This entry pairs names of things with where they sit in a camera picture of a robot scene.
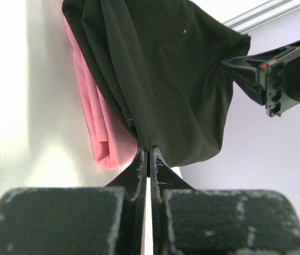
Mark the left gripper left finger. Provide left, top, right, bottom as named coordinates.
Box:
left=0, top=150, right=147, bottom=254

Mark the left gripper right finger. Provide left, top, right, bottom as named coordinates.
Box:
left=149, top=148, right=300, bottom=254

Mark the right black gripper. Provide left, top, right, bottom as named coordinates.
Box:
left=221, top=40, right=300, bottom=117

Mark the black printed t shirt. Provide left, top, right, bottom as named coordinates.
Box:
left=62, top=0, right=251, bottom=167

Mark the folded pink t shirt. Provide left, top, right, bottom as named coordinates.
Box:
left=64, top=20, right=138, bottom=170

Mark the aluminium frame rail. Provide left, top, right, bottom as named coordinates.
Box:
left=223, top=0, right=300, bottom=33

